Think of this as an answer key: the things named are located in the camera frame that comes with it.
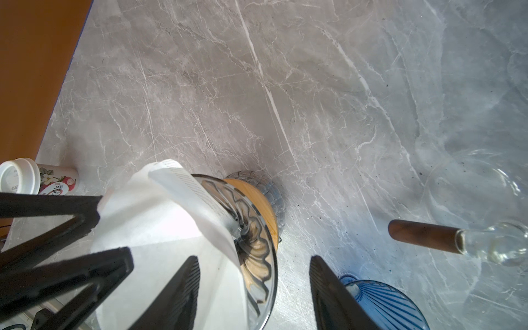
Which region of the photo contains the grey glass dripper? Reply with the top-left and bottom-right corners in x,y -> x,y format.
193,174 -> 279,329

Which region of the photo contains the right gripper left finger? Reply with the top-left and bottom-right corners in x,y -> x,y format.
131,256 -> 201,329

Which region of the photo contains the clear glass server wooden handle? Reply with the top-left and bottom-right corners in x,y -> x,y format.
388,149 -> 527,266

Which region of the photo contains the blue ribbed dripper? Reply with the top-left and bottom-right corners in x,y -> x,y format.
340,274 -> 430,329

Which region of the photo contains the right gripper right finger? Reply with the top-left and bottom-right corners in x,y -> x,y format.
309,255 -> 379,329

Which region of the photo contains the wooden ring holder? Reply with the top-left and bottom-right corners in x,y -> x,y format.
225,178 -> 279,251

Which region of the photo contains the grey glass carafe mug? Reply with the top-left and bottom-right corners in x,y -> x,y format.
224,170 -> 286,235

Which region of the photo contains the white paper coffee filter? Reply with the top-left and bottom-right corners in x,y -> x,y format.
92,159 -> 249,329

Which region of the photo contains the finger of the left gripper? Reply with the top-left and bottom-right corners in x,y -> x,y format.
1,247 -> 134,329
1,192 -> 102,268

